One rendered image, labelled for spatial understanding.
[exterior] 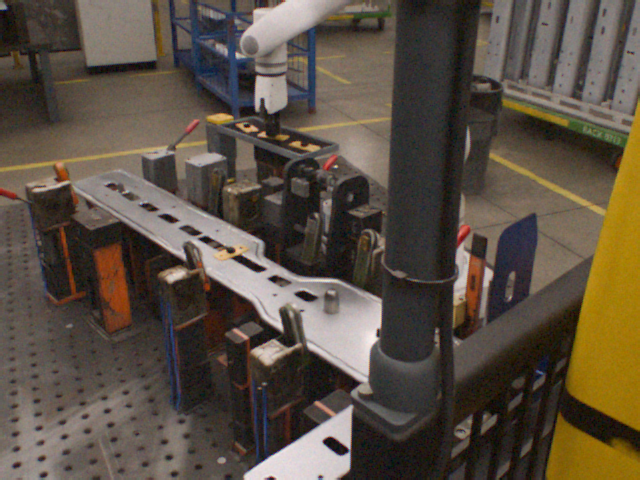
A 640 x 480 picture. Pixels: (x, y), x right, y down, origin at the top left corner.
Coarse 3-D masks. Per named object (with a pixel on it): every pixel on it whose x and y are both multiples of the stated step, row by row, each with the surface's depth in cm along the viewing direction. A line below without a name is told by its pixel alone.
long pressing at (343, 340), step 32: (96, 192) 193; (128, 192) 194; (160, 192) 193; (128, 224) 175; (160, 224) 174; (192, 224) 174; (224, 224) 173; (256, 256) 158; (256, 288) 145; (288, 288) 144; (320, 288) 144; (352, 288) 144; (320, 320) 133; (352, 320) 133; (320, 352) 124; (352, 352) 124
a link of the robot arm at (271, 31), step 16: (288, 0) 162; (304, 0) 162; (320, 0) 161; (336, 0) 160; (352, 0) 161; (272, 16) 161; (288, 16) 161; (304, 16) 162; (320, 16) 164; (256, 32) 163; (272, 32) 162; (288, 32) 162; (256, 48) 165; (272, 48) 165
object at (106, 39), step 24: (96, 0) 741; (120, 0) 751; (144, 0) 761; (96, 24) 752; (120, 24) 761; (144, 24) 771; (96, 48) 762; (120, 48) 772; (144, 48) 783; (96, 72) 776
